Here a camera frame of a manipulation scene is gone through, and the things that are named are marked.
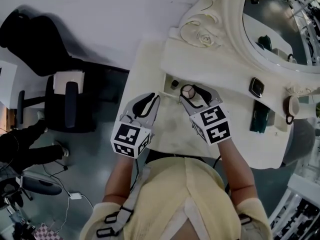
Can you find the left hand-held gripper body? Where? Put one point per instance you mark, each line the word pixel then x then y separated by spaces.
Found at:
pixel 127 140

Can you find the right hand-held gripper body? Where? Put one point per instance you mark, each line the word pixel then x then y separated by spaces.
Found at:
pixel 212 126

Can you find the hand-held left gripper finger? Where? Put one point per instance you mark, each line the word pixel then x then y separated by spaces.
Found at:
pixel 151 117
pixel 131 109

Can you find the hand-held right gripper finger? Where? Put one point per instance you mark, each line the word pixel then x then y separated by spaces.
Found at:
pixel 212 97
pixel 191 110

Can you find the small round compact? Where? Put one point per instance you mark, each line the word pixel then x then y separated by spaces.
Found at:
pixel 188 92

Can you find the white ornate dressing table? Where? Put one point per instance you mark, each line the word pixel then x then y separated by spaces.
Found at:
pixel 170 129

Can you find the white drawer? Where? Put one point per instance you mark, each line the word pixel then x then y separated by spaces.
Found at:
pixel 165 90
pixel 280 125

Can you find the black lipstick tube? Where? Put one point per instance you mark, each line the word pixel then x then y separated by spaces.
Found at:
pixel 175 83

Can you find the black square compact case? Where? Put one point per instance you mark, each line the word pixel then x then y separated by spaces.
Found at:
pixel 256 87

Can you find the teal rectangular box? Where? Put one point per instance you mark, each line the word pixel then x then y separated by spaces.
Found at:
pixel 260 116

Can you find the person's right forearm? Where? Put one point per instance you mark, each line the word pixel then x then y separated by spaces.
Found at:
pixel 237 171

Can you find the person's left forearm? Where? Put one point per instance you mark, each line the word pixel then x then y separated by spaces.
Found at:
pixel 118 179

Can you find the person's black trousers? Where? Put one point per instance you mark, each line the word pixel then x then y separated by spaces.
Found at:
pixel 160 156

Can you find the oval white-framed mirror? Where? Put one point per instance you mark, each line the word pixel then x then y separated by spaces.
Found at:
pixel 237 54

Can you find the white power adapter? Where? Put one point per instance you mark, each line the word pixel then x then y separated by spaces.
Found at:
pixel 75 195

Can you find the person's pale yellow shirt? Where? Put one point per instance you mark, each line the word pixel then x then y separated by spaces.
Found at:
pixel 170 204

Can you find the grey round stool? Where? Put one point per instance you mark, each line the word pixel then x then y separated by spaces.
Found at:
pixel 40 185

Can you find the black office chair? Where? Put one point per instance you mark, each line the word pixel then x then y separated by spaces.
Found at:
pixel 32 41

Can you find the pink checkered cloth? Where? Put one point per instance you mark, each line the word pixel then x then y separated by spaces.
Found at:
pixel 47 232

